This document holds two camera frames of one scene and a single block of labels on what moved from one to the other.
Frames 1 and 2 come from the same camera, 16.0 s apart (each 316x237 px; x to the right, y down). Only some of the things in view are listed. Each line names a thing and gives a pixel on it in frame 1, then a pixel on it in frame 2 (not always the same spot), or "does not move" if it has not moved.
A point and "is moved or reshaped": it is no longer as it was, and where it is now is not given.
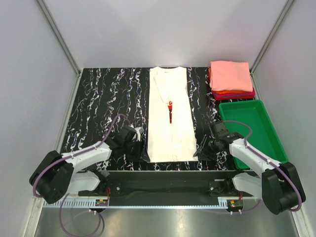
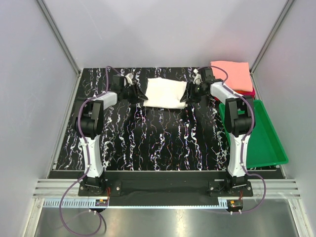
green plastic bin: [263, 137] does not move
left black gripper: [140, 154] -> [138, 94]
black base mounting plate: [167, 188] does not move
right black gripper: [203, 143] -> [192, 98]
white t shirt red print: [171, 135] is moved or reshaped
